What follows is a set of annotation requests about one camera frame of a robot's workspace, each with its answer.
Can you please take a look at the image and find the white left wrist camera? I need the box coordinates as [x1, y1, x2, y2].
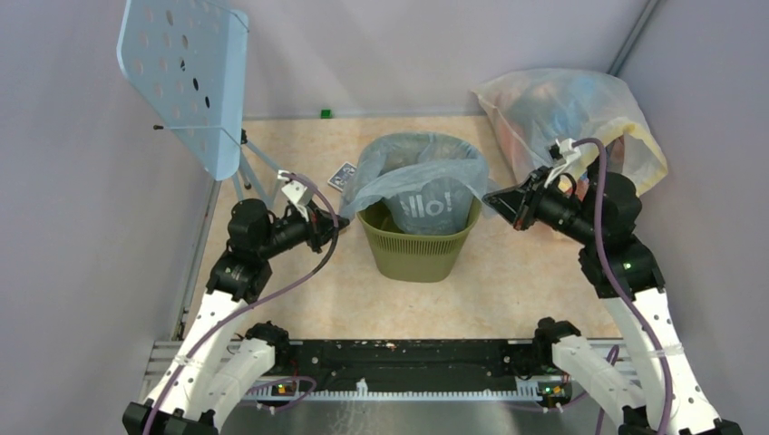
[277, 169, 313, 222]

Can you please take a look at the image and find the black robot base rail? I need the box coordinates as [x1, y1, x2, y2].
[269, 339, 570, 393]

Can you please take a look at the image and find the green mesh trash bin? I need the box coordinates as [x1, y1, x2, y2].
[356, 199, 482, 283]

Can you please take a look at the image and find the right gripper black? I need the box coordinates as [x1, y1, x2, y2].
[482, 165, 599, 246]

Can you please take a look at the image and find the blue playing card box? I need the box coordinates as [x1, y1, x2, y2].
[327, 162, 356, 192]

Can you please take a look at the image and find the light blue music stand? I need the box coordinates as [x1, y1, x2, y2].
[116, 0, 276, 205]

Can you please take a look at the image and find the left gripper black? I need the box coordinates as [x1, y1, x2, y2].
[258, 199, 349, 259]

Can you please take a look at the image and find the blue plastic trash bag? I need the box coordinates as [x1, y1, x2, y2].
[339, 132, 497, 235]

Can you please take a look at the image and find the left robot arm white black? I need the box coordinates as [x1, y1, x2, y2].
[122, 198, 350, 434]

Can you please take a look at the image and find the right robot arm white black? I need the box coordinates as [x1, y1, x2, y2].
[483, 167, 741, 434]

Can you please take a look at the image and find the large translucent bag of trash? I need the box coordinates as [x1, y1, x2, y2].
[473, 68, 668, 194]

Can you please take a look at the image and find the white toothed rack strip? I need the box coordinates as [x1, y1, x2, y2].
[239, 379, 542, 403]

